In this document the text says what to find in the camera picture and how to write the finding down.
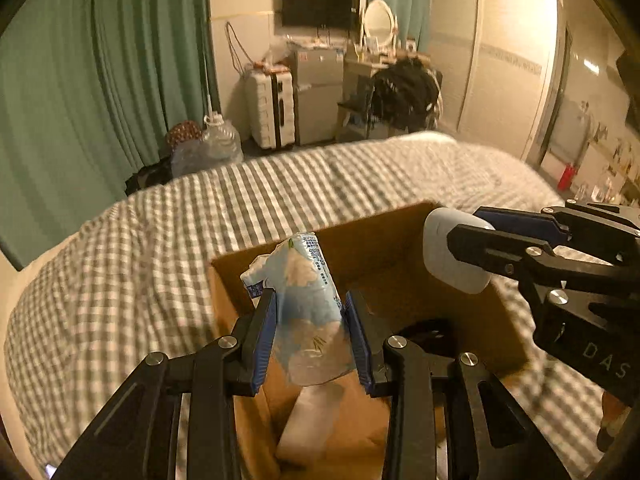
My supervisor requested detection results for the wide green curtain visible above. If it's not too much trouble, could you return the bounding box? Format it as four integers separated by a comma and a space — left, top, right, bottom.
0, 0, 222, 272

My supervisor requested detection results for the white ribbed suitcase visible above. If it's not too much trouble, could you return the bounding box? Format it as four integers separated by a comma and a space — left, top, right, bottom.
244, 65, 297, 151

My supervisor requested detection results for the dark floor bag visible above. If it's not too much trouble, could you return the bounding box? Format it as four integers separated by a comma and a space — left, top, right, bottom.
123, 159, 174, 197

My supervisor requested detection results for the white rounded case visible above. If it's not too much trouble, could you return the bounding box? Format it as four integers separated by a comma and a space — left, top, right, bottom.
423, 207, 494, 294

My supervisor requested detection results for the black wall television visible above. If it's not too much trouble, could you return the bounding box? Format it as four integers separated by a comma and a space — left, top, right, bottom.
281, 0, 362, 31

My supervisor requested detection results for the silver small fridge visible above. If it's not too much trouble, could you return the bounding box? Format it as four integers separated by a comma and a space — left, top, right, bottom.
289, 47, 347, 147

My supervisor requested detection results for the blue tissue packet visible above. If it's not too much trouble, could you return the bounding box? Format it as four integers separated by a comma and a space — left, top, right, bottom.
240, 232, 351, 387

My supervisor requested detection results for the brown patterned bag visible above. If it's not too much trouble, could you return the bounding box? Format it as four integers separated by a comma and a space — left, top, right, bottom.
165, 120, 204, 152

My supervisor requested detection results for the narrow green curtain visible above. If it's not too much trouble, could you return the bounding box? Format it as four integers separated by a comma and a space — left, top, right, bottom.
367, 0, 432, 57

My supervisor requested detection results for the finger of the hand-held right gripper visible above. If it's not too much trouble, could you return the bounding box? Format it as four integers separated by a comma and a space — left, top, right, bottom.
473, 199, 640, 244
446, 222, 640, 307

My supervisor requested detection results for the white oval vanity mirror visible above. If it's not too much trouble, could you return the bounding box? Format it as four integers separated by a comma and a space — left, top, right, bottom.
360, 0, 400, 54

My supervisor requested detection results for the grey checked blanket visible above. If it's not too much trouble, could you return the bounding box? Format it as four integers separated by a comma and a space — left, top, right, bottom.
2, 130, 640, 480

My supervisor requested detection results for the cardboard box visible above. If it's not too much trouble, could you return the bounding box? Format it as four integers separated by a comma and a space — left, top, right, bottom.
207, 201, 532, 480

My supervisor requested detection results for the white dressing table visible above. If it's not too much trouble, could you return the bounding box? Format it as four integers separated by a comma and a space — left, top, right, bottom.
335, 52, 432, 142

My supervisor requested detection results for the hanging wall cable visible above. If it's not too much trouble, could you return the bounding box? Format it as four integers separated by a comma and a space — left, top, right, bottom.
224, 20, 252, 70

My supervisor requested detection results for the white sliding wardrobe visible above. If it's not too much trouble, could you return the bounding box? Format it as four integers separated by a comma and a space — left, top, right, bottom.
429, 0, 559, 162

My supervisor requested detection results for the pile of black clothes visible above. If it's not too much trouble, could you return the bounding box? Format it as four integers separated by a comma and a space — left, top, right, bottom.
372, 55, 444, 134

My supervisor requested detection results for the clear water jug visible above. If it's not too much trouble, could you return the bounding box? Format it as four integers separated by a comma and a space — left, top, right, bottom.
200, 112, 245, 165

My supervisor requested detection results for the person's right hand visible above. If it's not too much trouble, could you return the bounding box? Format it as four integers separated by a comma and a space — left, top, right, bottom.
599, 389, 632, 453

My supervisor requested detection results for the white tissue pack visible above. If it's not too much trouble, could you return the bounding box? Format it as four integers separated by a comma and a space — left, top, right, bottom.
275, 382, 347, 464

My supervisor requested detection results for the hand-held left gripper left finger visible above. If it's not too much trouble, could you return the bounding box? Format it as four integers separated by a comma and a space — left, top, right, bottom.
50, 287, 277, 480

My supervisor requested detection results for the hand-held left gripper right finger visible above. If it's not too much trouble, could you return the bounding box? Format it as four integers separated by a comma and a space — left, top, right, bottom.
345, 289, 571, 480

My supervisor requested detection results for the black object in box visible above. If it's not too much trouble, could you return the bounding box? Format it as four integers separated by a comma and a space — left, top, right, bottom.
397, 317, 457, 362

